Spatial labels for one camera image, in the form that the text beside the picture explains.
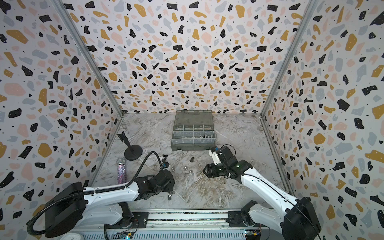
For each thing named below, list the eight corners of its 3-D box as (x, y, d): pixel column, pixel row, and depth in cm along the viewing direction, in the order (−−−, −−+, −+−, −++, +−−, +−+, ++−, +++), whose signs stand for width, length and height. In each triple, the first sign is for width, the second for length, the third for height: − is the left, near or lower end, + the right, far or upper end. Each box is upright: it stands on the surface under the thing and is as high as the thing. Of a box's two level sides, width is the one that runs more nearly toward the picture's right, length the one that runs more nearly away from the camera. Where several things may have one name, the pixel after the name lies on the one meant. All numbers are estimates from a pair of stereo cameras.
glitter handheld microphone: (119, 185, 87) (116, 182, 84) (120, 166, 94) (117, 163, 91) (126, 183, 88) (123, 180, 84) (126, 165, 95) (123, 162, 92)
